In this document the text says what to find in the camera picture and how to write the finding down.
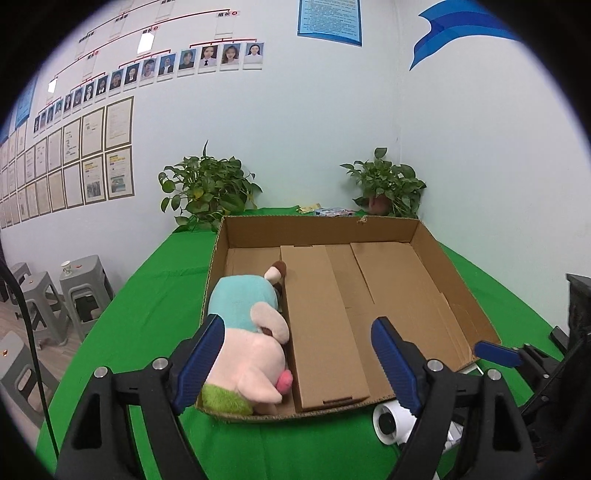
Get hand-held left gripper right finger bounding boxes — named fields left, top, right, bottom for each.
left=369, top=316, right=539, bottom=480

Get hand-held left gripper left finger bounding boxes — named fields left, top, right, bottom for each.
left=55, top=314, right=227, bottom=480

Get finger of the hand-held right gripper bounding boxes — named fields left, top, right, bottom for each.
left=475, top=340, right=561, bottom=376

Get pink and teal plush toy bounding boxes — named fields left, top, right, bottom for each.
left=198, top=261, right=296, bottom=416

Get cardboard box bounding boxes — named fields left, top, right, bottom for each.
left=196, top=215, right=502, bottom=423

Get white cylindrical device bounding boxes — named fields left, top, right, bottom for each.
left=373, top=401, right=462, bottom=457

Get green tablecloth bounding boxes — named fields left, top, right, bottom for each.
left=37, top=205, right=591, bottom=480

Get grey plastic stool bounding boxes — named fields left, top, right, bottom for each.
left=0, top=331, right=62, bottom=431
left=19, top=271, right=71, bottom=346
left=8, top=262, right=33, bottom=298
left=59, top=255, right=115, bottom=341

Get grey plastic stools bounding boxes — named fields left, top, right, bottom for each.
left=0, top=262, right=62, bottom=464

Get large potted green plant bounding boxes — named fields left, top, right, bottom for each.
left=158, top=141, right=264, bottom=233

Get small potted green plant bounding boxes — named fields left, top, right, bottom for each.
left=340, top=148, right=427, bottom=219

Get row of portrait photos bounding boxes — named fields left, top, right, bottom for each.
left=32, top=41, right=266, bottom=136

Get blue notice poster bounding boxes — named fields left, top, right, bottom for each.
left=297, top=0, right=364, bottom=48

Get wall of framed certificates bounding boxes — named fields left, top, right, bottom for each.
left=0, top=96, right=136, bottom=230

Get small blue wall poster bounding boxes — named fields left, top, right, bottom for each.
left=15, top=76, right=38, bottom=129

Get blue wave wall decal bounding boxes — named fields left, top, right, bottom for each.
left=409, top=0, right=525, bottom=71

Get red line wall chart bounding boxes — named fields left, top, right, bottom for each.
left=46, top=0, right=241, bottom=107

